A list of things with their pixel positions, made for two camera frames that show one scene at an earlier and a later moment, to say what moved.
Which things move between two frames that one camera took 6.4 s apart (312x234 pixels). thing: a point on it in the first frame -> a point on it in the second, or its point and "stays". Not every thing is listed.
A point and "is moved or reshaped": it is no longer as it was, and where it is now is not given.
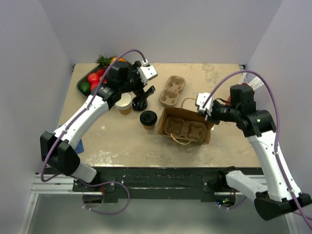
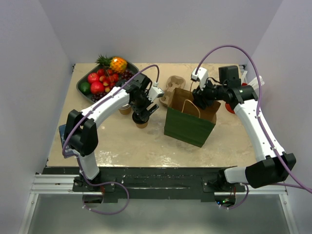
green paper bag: [185, 126] is moved or reshaped
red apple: [93, 77] stays
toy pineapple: [104, 61] stays
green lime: [85, 87] stays
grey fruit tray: [84, 78] stays
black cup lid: [148, 118] -> [137, 119]
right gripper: [211, 117] -> [199, 94]
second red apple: [93, 85] stays
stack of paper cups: [124, 104] stays
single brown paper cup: [148, 127] -> [142, 126]
